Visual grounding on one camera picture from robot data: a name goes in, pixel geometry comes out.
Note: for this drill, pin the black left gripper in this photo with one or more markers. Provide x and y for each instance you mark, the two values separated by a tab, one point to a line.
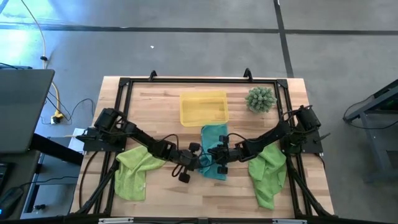
186	160

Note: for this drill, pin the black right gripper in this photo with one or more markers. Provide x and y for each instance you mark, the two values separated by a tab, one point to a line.
225	154

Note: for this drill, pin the teal microfiber towel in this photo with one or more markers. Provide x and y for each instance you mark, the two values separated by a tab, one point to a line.
214	133

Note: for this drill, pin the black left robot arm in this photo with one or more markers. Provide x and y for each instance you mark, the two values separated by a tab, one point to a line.
146	140

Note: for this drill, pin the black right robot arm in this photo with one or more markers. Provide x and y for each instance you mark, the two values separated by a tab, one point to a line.
270	137

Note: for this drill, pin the yellow translucent plastic basket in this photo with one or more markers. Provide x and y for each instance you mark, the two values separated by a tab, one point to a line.
203	109

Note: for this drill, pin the lime green microfiber towel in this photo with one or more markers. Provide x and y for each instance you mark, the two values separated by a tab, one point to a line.
130	177

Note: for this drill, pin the green artificial potted plant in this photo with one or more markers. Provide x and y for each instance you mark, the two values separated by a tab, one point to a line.
260	99

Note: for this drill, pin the white paper sheet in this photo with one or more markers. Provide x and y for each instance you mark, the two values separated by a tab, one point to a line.
74	143

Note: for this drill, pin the grey cabinet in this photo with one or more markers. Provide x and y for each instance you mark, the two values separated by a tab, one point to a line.
59	186

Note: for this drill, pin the black desk support beam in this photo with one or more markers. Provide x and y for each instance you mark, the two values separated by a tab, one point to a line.
56	149

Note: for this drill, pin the dark grey metal stand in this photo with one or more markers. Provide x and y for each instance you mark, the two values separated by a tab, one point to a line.
377	104

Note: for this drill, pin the black device with light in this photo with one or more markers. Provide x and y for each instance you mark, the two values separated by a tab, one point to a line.
11	202

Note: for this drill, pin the black aluminium frame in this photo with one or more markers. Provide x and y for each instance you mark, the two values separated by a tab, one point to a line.
202	80

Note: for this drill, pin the black upright bracket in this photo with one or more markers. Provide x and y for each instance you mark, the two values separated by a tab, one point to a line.
152	74
247	73

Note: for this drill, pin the silver metal bracket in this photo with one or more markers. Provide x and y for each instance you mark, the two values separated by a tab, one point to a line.
289	221
115	221

